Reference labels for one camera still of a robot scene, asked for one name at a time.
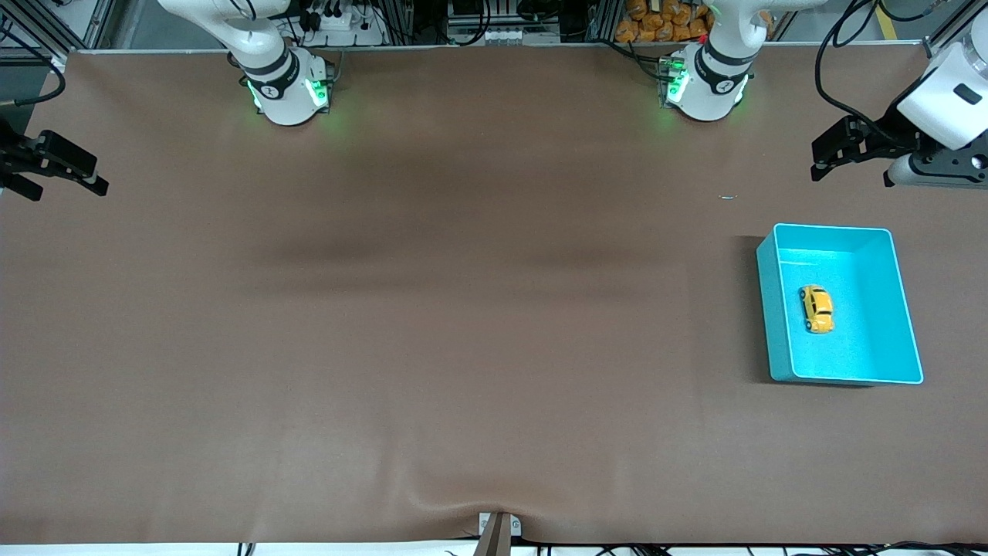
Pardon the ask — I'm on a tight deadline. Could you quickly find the bag of orange items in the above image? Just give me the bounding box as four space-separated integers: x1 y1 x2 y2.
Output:
615 0 715 43

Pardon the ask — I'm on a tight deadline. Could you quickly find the brown table mat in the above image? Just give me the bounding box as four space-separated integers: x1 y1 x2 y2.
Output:
0 45 988 545

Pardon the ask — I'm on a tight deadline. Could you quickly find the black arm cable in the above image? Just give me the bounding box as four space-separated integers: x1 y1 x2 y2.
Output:
816 0 896 140
0 23 67 106

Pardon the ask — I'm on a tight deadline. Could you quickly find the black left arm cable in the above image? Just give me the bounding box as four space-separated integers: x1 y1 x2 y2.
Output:
816 0 896 140

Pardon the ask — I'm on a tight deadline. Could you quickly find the yellow beetle toy car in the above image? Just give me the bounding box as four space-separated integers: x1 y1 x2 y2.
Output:
798 285 835 334

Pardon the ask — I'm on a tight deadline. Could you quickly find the grey metal bracket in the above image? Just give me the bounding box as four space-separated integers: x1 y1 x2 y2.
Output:
479 512 523 537

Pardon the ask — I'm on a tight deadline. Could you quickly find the teal plastic storage bin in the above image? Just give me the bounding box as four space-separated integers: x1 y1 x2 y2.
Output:
755 223 924 385

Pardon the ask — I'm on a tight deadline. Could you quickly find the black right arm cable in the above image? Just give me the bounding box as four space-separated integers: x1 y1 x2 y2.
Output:
0 23 67 106

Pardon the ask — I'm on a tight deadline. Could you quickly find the white power strip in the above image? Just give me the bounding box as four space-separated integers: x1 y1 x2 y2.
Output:
297 6 388 47

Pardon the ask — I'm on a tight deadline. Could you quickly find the brown slanted bar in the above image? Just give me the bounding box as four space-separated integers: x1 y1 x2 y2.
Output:
472 514 513 556

